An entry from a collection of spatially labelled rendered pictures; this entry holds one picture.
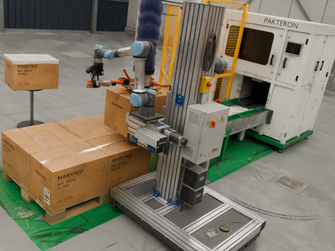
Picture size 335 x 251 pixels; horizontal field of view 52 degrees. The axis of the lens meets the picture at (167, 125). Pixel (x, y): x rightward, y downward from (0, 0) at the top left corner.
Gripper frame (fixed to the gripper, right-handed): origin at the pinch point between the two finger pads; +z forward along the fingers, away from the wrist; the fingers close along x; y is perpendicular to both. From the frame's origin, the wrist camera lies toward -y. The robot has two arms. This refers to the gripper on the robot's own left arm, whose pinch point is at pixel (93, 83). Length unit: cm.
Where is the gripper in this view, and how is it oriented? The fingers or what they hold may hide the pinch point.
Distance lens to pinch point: 327.6
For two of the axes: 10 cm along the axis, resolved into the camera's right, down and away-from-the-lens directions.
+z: -1.5, 9.2, 3.5
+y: 6.9, -1.6, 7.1
